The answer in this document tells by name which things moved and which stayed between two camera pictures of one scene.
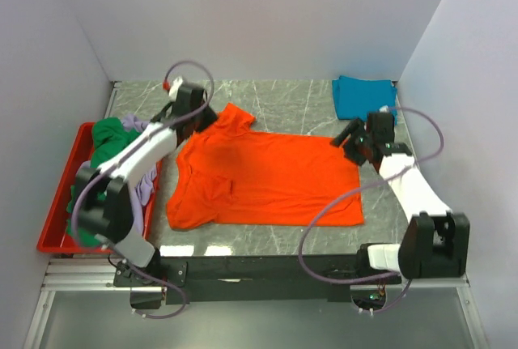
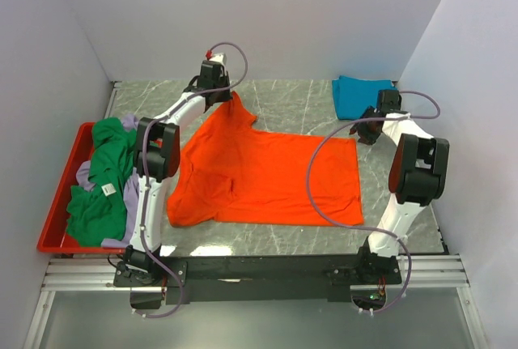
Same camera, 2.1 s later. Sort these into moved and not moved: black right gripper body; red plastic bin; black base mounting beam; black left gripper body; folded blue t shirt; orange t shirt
Moved: black left gripper body; black right gripper body
Not moved: folded blue t shirt; orange t shirt; black base mounting beam; red plastic bin
